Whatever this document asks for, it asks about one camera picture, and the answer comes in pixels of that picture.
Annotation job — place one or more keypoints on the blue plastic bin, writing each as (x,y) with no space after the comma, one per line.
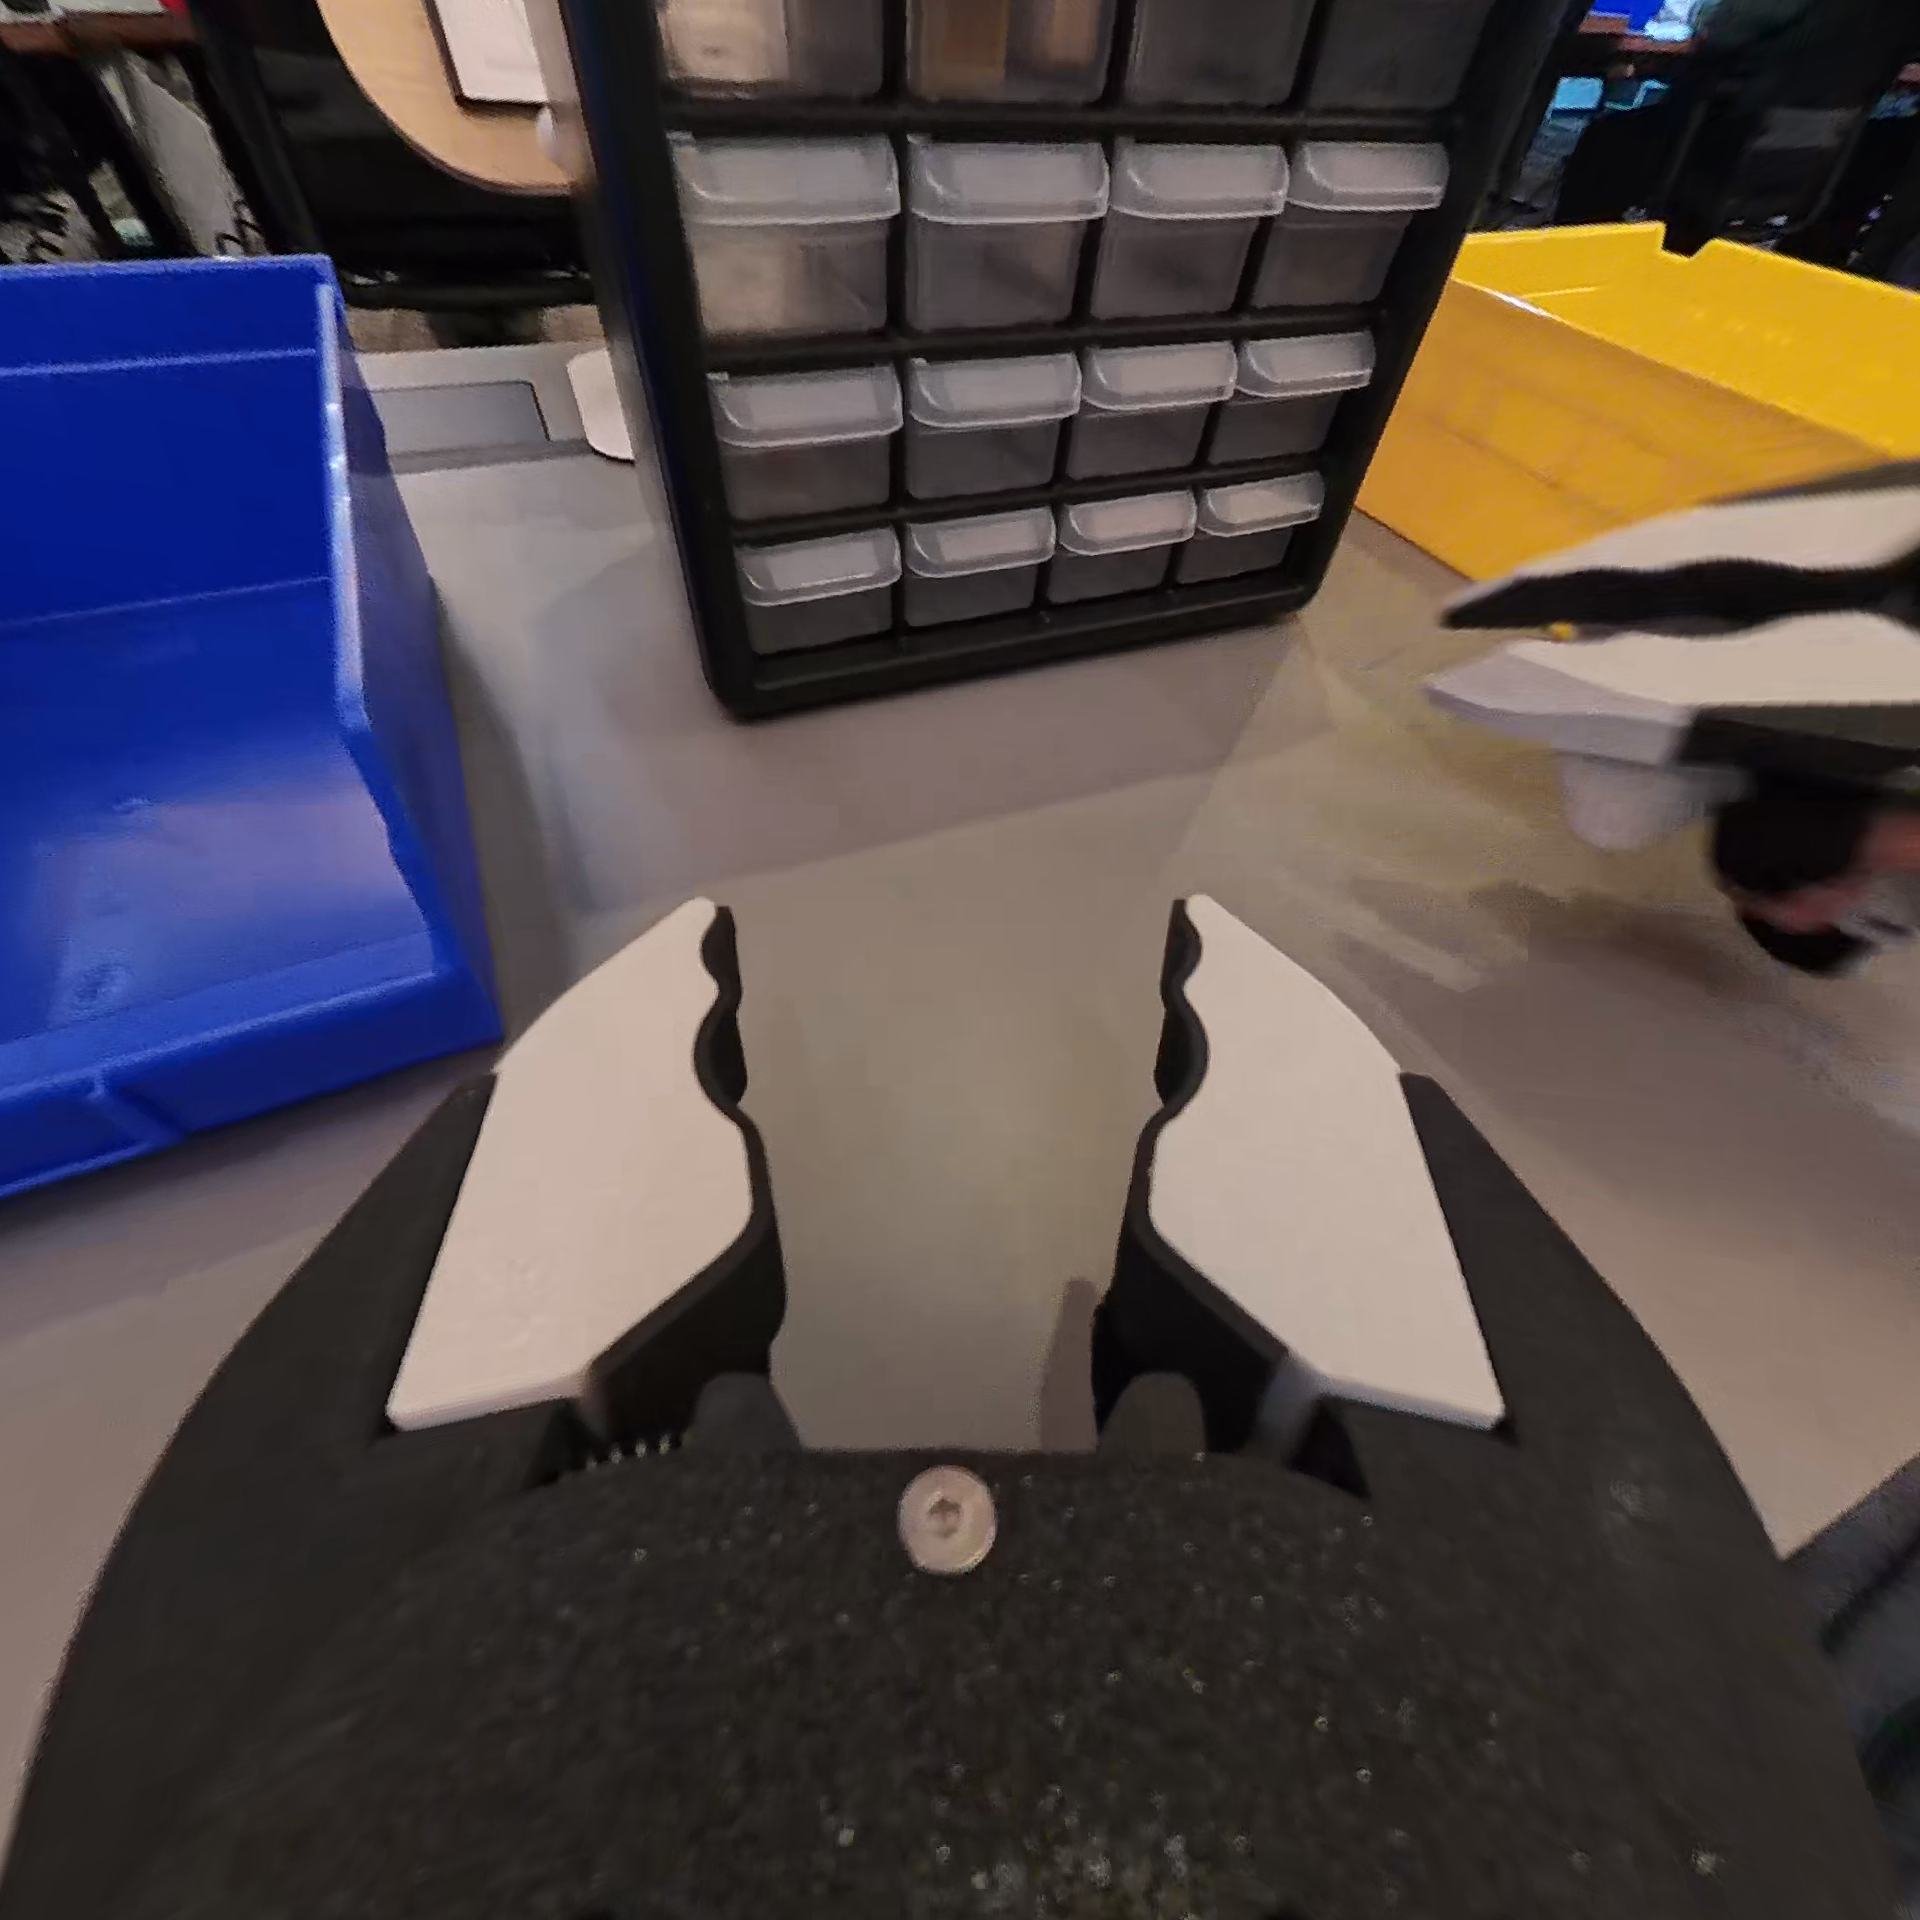
(182,720)

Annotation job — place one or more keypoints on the set of clear cabinet drawers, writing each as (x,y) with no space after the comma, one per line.
(991,240)

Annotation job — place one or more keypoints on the person's right hand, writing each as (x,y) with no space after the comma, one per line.
(1891,879)

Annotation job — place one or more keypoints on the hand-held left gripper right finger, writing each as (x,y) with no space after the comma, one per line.
(1319,1214)

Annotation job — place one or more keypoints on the yellow plastic bin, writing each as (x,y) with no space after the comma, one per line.
(1575,406)

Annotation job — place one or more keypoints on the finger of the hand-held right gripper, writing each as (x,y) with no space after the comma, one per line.
(1725,681)
(1771,539)

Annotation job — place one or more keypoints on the person's blue jeans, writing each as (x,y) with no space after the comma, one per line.
(1875,1651)

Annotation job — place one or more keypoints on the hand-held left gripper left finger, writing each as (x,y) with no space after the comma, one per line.
(587,1200)

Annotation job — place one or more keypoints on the printed instruction sheet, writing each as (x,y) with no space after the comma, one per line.
(495,43)

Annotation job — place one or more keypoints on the black drawer cabinet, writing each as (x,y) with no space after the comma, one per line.
(645,451)

